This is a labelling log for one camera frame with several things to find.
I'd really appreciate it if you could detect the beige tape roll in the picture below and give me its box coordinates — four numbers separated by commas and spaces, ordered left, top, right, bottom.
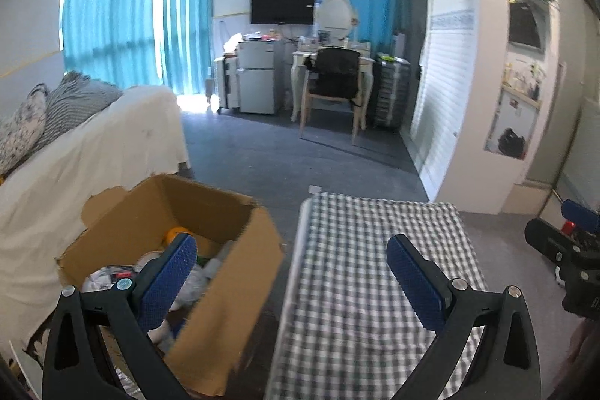
134, 251, 162, 273

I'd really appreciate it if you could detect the white round gadget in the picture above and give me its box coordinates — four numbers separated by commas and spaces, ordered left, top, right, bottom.
147, 320, 175, 354

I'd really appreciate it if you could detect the orange fruit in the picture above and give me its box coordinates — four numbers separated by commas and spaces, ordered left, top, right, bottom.
164, 226, 194, 247

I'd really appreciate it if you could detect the tissue pack white navy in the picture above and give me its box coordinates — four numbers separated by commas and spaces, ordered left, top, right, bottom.
81, 265, 137, 292

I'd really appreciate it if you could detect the right human hand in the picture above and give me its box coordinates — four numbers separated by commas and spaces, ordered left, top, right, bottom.
565, 319, 599, 399

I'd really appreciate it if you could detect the red bottle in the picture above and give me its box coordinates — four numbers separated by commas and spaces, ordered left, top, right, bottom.
561, 220, 577, 237

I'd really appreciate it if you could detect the cardboard box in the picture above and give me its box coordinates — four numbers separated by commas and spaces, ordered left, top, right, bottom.
59, 175, 284, 397

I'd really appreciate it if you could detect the checkered tablecloth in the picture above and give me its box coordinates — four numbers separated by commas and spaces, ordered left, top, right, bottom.
264, 192, 486, 399

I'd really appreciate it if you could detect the bed with white sheet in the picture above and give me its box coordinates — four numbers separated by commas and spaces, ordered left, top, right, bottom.
1, 86, 188, 358

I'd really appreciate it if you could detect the grey suitcase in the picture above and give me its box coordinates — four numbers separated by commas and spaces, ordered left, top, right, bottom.
372, 56, 411, 130

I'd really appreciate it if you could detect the floral pillow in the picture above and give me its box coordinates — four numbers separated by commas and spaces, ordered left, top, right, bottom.
1, 83, 49, 175

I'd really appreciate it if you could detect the striped grey pillow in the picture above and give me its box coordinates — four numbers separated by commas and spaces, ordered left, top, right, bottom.
30, 71, 123, 155

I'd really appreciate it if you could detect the wooden chair black backpack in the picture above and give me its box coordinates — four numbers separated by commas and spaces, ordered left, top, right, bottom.
300, 69, 361, 143

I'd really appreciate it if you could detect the small white fridge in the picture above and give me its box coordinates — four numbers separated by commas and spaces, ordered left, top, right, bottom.
237, 40, 285, 115

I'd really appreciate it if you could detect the blue curtain left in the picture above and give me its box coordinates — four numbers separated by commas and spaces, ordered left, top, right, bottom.
59, 0, 214, 95

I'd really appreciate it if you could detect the round white mirror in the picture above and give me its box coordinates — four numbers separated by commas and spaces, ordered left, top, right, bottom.
315, 0, 359, 42

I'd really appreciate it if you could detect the black television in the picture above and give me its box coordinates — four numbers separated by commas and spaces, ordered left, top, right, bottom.
250, 0, 315, 25

